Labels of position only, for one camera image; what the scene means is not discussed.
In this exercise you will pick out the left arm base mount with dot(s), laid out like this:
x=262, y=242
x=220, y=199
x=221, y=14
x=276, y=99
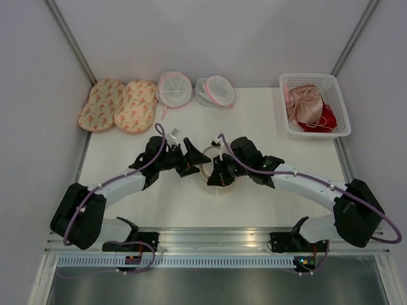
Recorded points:
x=136, y=242

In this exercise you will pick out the cream mesh laundry bag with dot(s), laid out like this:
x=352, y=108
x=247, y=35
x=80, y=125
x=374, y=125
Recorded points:
x=205, y=172

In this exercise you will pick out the floral bra pad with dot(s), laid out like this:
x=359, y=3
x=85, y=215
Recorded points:
x=104, y=99
x=137, y=111

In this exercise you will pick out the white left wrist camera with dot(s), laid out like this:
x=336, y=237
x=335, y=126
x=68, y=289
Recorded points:
x=174, y=134

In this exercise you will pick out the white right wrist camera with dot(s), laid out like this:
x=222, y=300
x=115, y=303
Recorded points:
x=218, y=143

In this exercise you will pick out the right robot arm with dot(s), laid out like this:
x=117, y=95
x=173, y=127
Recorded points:
x=354, y=214

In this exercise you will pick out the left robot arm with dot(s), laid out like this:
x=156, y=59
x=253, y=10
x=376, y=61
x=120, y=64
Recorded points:
x=79, y=218

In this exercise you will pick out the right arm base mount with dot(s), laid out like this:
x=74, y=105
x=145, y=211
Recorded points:
x=283, y=242

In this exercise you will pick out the aluminium front rail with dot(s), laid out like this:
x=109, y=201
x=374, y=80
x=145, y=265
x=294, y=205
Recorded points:
x=216, y=241

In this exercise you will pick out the pink trimmed mesh bag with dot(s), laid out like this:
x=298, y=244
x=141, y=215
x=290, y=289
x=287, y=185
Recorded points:
x=174, y=90
x=215, y=91

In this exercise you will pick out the pink trimmed mesh bag right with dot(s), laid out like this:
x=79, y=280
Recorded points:
x=215, y=91

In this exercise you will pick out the white slotted cable duct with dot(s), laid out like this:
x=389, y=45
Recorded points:
x=178, y=261

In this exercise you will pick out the pink satin bra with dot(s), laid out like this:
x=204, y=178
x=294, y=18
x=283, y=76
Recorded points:
x=303, y=104

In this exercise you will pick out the left aluminium corner post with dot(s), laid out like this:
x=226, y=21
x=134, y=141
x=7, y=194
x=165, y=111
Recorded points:
x=71, y=41

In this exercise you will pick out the floral bra pad right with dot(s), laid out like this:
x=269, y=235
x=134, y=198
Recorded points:
x=137, y=111

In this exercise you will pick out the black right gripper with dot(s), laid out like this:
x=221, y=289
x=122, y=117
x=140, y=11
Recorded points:
x=216, y=178

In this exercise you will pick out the white plastic basket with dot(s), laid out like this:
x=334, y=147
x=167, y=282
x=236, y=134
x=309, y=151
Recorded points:
x=331, y=95

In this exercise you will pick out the aluminium corner post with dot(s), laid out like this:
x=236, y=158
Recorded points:
x=356, y=34
x=71, y=41

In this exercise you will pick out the floral bra pad left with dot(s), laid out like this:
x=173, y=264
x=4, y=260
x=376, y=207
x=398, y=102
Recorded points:
x=104, y=99

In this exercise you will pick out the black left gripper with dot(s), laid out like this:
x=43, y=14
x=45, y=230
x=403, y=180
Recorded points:
x=193, y=157

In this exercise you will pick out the right aluminium corner post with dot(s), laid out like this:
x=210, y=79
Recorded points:
x=356, y=34

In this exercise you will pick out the pink trimmed mesh bag left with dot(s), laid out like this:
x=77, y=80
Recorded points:
x=174, y=90

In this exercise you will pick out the red bra in basket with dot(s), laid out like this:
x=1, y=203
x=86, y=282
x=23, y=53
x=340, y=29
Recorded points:
x=326, y=124

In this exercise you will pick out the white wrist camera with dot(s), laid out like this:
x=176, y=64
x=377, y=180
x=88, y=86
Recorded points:
x=174, y=134
x=218, y=143

